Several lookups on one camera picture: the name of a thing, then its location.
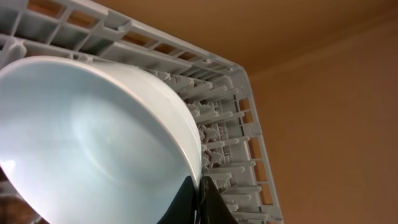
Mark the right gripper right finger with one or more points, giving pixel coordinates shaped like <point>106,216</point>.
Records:
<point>212,208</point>

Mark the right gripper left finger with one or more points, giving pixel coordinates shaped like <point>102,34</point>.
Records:
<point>183,208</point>

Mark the light blue bowl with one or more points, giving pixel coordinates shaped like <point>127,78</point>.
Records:
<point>95,142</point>

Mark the grey dishwasher rack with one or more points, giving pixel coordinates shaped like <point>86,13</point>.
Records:
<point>217,91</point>

